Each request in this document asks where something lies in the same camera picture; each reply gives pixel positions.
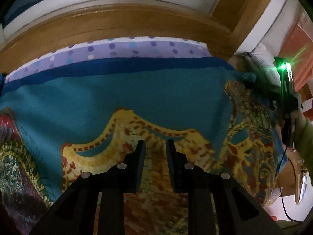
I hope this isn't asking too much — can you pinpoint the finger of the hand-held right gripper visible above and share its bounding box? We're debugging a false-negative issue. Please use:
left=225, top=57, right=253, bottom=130
left=241, top=72, right=257, bottom=89

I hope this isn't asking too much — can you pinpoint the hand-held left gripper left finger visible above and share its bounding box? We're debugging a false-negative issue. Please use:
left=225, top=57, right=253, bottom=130
left=29, top=139, right=146, bottom=235

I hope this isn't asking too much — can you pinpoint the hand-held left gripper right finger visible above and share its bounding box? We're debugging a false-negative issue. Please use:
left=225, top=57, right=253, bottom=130
left=166, top=139, right=285, bottom=235

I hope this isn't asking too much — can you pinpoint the light grey garment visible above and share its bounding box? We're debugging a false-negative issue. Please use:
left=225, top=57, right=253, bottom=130
left=230, top=43, right=277, bottom=84

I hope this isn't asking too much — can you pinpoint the colourful patterned blue cloth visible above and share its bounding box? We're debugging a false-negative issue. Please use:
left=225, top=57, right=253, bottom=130
left=0, top=57, right=285, bottom=235

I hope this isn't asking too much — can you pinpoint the person's right forearm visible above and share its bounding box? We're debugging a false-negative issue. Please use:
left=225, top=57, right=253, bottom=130
left=291, top=110, right=313, bottom=172

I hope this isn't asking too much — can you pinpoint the red and cream curtain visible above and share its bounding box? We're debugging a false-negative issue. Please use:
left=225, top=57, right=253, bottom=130
left=279, top=12, right=313, bottom=93

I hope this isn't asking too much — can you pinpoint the lilac dotted mat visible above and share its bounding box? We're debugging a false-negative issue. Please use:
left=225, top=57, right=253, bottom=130
left=5, top=36, right=213, bottom=84

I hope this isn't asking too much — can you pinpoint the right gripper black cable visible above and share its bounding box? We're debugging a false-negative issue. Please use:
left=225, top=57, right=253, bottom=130
left=275, top=147, right=306, bottom=223

